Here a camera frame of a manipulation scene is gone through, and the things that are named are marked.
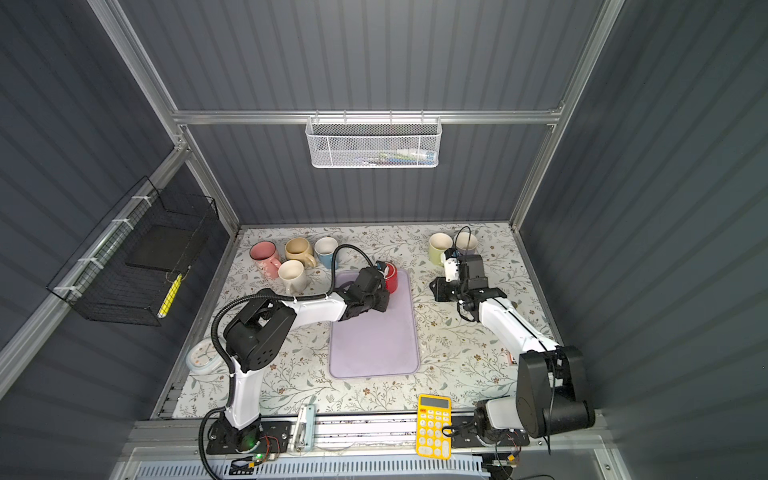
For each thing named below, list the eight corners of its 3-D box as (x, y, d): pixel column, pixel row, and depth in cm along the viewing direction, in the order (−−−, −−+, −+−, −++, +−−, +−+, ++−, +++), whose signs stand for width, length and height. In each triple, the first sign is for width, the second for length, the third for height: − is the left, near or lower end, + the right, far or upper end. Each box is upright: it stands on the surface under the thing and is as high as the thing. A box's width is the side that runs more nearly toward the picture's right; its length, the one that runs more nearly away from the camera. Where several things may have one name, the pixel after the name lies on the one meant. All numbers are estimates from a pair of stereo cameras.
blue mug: (318, 272, 108) (312, 254, 100) (321, 255, 114) (316, 236, 106) (337, 272, 108) (332, 254, 100) (339, 255, 114) (335, 236, 106)
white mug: (283, 297, 102) (274, 281, 94) (288, 275, 108) (281, 259, 100) (306, 297, 102) (299, 281, 94) (311, 275, 108) (305, 259, 100)
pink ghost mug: (265, 291, 104) (253, 272, 95) (259, 264, 111) (247, 244, 102) (288, 283, 106) (278, 264, 97) (280, 257, 113) (271, 237, 104)
